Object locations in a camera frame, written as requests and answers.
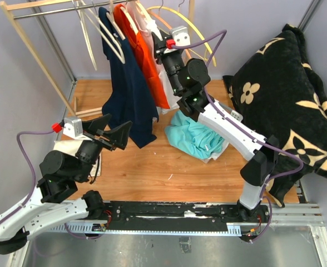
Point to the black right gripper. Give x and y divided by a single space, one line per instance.
160 46

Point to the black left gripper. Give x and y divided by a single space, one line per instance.
118 136

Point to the yellow hanger with metal hook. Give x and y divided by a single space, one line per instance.
191 27

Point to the orange hanger with metal hook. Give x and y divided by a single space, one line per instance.
158 15

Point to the teal t shirt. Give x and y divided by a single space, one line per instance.
191 137

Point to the sheer white t shirt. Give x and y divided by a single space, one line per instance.
216 155

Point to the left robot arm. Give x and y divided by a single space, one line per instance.
45 207

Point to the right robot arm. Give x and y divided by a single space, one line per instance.
188 81

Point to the orange t shirt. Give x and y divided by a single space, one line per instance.
142 54

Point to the navy blue t shirt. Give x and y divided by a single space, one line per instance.
131 99

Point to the cream hanger on navy shirt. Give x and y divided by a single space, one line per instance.
107 36

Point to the empty cream hanger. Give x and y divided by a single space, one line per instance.
80 13

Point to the folded cream cloth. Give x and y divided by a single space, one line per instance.
70 147

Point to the white plastic basket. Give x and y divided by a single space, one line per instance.
232 112

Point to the black floral blanket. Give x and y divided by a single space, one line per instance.
279 94

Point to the wooden clothes rack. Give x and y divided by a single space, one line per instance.
9 8

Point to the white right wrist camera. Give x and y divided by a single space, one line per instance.
180 35

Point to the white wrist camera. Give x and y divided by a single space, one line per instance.
180 35
70 127

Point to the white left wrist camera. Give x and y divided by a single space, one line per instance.
70 127

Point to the metal corner post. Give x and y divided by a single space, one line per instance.
56 48

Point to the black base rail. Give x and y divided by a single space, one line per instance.
176 216

